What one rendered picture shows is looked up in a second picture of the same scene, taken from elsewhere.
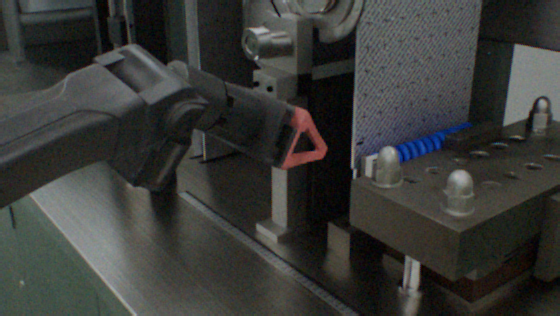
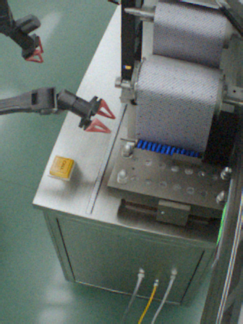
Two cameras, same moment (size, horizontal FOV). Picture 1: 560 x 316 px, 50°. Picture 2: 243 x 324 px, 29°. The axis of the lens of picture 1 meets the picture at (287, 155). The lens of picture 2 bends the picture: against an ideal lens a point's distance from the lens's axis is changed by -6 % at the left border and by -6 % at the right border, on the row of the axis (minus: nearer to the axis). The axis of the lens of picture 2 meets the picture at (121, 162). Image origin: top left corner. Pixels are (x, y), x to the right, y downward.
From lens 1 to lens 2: 1.28 m
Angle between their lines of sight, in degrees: 51
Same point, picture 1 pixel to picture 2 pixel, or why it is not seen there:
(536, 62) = not seen: outside the picture
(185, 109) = (42, 112)
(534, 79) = not seen: outside the picture
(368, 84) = (142, 120)
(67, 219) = (86, 81)
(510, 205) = (137, 191)
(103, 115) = (21, 108)
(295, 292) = (98, 160)
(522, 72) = not seen: outside the picture
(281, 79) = (122, 97)
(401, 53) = (160, 117)
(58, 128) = (11, 108)
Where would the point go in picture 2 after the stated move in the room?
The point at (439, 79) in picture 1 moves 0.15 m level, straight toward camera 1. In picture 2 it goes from (184, 132) to (141, 147)
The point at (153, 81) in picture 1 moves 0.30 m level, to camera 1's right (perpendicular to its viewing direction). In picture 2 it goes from (38, 102) to (94, 166)
